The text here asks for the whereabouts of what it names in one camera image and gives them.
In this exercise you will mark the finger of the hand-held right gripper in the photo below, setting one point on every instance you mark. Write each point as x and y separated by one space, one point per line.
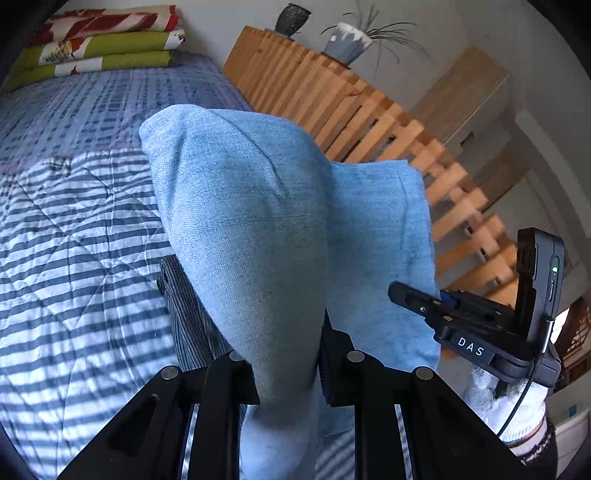
415 300

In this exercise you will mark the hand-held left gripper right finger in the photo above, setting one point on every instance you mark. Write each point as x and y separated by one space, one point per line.
341 369

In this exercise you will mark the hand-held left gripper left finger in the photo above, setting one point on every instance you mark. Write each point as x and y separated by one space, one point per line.
231 378

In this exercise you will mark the light blue denim pants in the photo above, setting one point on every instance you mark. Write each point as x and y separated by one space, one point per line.
240 230

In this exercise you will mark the person's right forearm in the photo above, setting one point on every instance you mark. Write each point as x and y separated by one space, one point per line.
540 457

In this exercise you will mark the folded grey pants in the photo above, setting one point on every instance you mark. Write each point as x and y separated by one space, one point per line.
184 314

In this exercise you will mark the person's right hand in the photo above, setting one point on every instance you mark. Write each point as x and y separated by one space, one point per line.
521 406

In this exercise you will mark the wooden cabinet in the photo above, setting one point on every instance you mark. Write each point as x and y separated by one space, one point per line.
461 92

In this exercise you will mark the striped bed blanket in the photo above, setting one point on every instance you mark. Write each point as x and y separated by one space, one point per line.
69 230

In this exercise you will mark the potted plant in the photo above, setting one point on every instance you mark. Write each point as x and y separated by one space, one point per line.
346 44

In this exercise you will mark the dark speckled vase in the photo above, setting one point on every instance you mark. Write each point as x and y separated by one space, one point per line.
292 21

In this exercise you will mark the folded green blanket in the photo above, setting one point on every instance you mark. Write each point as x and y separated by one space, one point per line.
129 60

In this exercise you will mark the folded red floral blanket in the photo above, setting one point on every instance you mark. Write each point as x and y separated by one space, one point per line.
101 23

